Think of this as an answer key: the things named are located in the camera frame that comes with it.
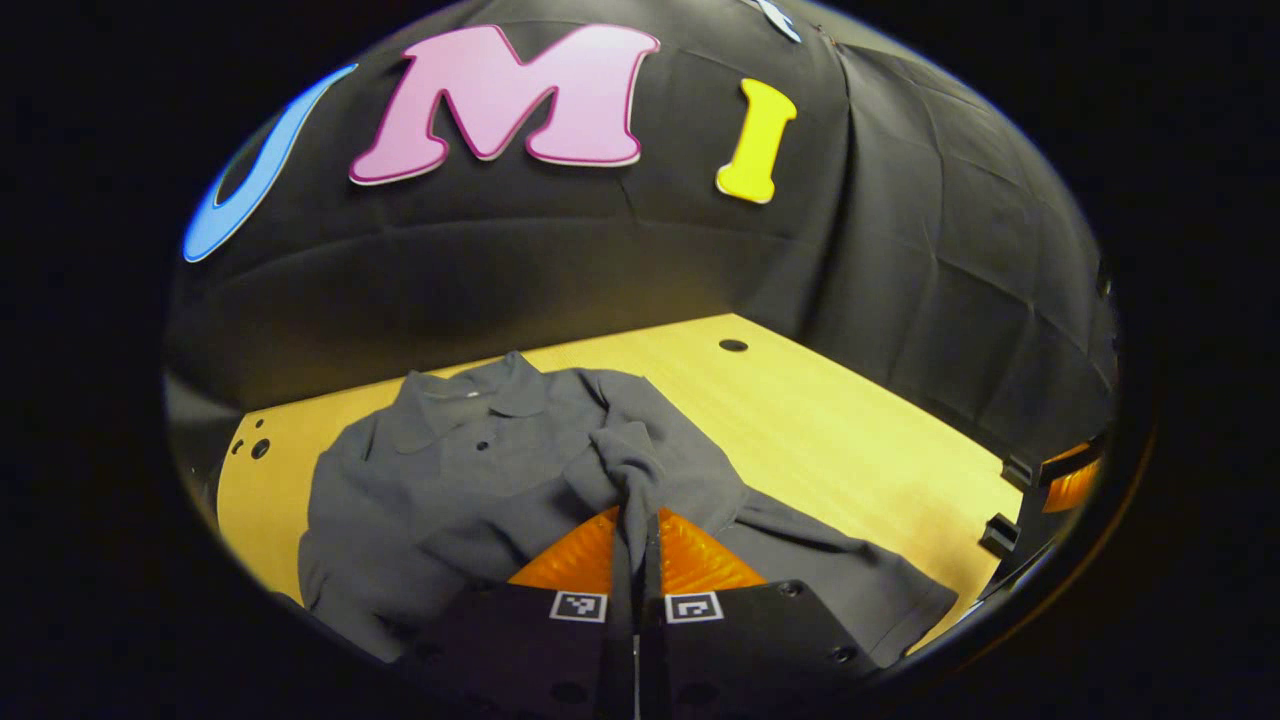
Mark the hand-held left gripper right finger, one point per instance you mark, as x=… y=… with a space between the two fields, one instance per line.
x=740 y=650

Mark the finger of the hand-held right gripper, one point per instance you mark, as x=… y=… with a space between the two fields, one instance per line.
x=1000 y=535
x=1070 y=480

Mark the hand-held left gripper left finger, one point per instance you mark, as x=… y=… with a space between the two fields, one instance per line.
x=530 y=650

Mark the grey collared shirt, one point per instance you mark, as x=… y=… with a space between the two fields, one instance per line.
x=470 y=470

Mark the black backdrop cloth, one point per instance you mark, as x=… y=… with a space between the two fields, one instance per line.
x=600 y=260

